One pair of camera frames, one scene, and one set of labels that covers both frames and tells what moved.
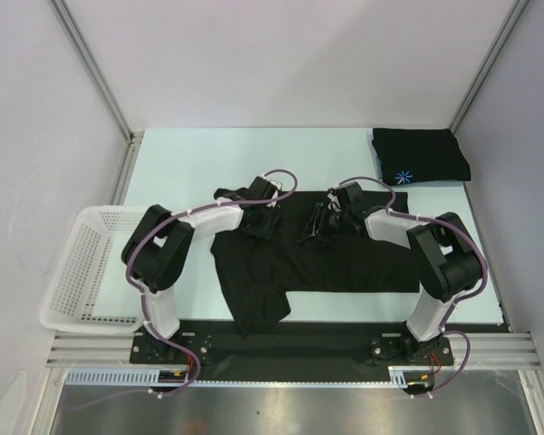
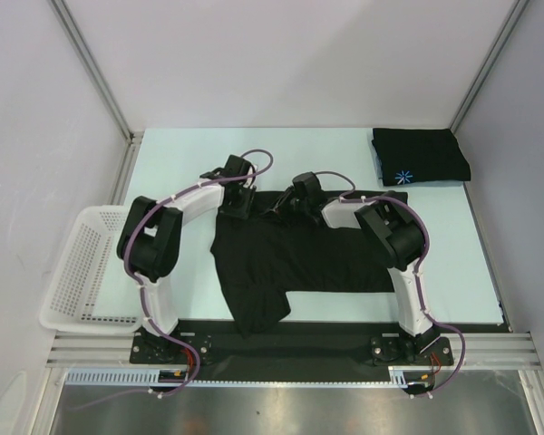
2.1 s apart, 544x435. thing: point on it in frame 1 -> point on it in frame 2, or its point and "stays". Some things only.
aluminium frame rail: [496, 350] stays
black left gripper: [265, 230] -> [242, 211]
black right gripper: [324, 217] -> [288, 204]
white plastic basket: [92, 291] stays
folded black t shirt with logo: [419, 155] stays
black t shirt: [257, 267] stays
